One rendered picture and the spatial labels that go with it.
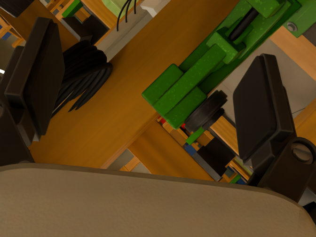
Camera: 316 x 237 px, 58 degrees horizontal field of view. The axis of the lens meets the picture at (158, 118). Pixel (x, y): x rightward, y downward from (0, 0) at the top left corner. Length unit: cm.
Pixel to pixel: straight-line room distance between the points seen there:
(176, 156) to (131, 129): 14
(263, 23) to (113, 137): 33
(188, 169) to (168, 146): 7
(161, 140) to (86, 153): 17
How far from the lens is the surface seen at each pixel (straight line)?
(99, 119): 57
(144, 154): 64
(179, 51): 57
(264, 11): 38
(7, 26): 554
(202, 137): 719
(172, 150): 63
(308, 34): 56
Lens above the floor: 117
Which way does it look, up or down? 1 degrees up
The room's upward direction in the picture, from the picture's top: 134 degrees counter-clockwise
